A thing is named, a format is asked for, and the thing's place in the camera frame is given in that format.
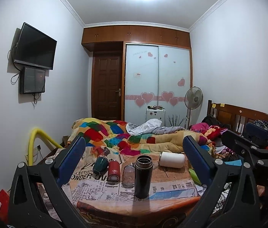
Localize black thermos bottle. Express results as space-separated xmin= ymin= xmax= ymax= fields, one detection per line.
xmin=134 ymin=155 xmax=153 ymax=199

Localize dark green cup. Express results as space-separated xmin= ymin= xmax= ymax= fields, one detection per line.
xmin=93 ymin=157 xmax=109 ymax=176

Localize red thermos cup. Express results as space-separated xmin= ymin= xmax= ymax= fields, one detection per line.
xmin=108 ymin=160 xmax=121 ymax=182

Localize clear plastic cup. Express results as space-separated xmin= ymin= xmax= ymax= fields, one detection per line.
xmin=122 ymin=165 xmax=135 ymax=188

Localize green plastic object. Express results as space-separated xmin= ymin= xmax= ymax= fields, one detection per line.
xmin=188 ymin=168 xmax=202 ymax=186

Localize wooden bed headboard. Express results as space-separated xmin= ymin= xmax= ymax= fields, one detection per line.
xmin=207 ymin=100 xmax=268 ymax=134

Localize white cylindrical bottle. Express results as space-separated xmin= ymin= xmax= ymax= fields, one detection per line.
xmin=159 ymin=152 xmax=185 ymax=169

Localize red plush toy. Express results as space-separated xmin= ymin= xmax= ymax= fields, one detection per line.
xmin=204 ymin=125 xmax=227 ymax=141

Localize colourful patchwork quilt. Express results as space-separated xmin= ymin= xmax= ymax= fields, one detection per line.
xmin=67 ymin=118 xmax=215 ymax=156

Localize black bag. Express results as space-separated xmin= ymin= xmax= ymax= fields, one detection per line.
xmin=202 ymin=115 xmax=221 ymax=126

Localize glass ashtray dish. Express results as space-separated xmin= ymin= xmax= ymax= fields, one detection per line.
xmin=153 ymin=161 xmax=159 ymax=170

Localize dried twig plant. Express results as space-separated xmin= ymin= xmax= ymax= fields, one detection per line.
xmin=168 ymin=114 xmax=185 ymax=127

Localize newspaper print tablecloth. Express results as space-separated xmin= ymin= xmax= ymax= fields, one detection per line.
xmin=62 ymin=147 xmax=200 ymax=227

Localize white grey crumpled cloth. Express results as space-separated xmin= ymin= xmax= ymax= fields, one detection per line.
xmin=126 ymin=118 xmax=185 ymax=135

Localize standing electric fan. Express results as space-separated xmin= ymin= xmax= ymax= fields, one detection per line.
xmin=184 ymin=86 xmax=203 ymax=128

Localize small white cabinet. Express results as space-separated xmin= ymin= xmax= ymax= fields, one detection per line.
xmin=146 ymin=105 xmax=166 ymax=126

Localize red box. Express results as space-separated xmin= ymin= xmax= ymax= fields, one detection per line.
xmin=0 ymin=189 xmax=9 ymax=224

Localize brown wooden door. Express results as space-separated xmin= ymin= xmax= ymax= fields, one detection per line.
xmin=91 ymin=52 xmax=122 ymax=120

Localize frosted glass sliding wardrobe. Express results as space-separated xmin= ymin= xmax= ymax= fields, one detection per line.
xmin=124 ymin=44 xmax=191 ymax=127

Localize brown overhead wooden cabinets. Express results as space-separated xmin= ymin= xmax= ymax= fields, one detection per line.
xmin=81 ymin=25 xmax=191 ymax=51

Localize yellow padded rail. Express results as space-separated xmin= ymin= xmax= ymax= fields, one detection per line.
xmin=27 ymin=127 xmax=64 ymax=166

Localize wall mounted black television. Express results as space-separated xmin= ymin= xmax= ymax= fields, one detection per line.
xmin=13 ymin=22 xmax=57 ymax=70

